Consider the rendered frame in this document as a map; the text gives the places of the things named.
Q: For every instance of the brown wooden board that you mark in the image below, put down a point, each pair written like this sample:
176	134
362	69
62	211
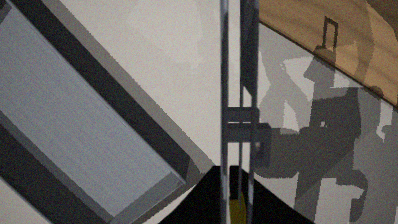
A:
358	38

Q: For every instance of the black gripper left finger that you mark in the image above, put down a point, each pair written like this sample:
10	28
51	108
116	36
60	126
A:
203	203

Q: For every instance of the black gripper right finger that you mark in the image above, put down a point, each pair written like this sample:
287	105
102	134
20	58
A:
267	207

